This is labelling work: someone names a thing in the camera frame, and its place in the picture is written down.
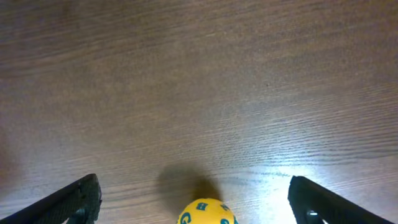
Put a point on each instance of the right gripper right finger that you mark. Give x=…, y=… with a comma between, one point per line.
x=312, y=203

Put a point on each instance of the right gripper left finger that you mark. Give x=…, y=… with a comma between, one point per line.
x=79, y=202

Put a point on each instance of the yellow letter ball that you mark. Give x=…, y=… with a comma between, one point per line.
x=207, y=211

